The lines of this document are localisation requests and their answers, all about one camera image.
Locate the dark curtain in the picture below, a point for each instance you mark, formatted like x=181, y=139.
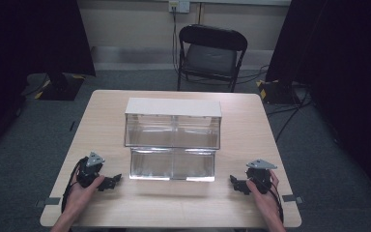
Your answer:
x=19, y=48
x=344, y=80

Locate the white wall socket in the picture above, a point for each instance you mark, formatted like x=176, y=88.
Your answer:
x=179, y=5

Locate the person's left hand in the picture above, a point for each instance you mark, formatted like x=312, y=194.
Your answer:
x=79, y=199

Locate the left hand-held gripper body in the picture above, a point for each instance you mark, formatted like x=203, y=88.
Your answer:
x=88, y=170

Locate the clear plastic drawer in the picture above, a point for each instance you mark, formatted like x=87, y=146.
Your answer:
x=172, y=164

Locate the grey tape strip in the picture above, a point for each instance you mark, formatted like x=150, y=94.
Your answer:
x=292, y=198
x=50, y=201

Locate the black stand base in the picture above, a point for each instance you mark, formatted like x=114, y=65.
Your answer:
x=61, y=90
x=278, y=92

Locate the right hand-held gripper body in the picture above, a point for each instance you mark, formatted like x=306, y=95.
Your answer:
x=259, y=177

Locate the clear white-topped drawer cabinet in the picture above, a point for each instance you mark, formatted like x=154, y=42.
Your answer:
x=173, y=108

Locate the black folding chair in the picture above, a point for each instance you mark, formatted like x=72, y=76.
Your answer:
x=211, y=59

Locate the person's right hand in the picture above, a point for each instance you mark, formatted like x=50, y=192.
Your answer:
x=269, y=203

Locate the small black floor strip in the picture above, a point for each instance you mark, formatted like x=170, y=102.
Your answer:
x=72, y=126

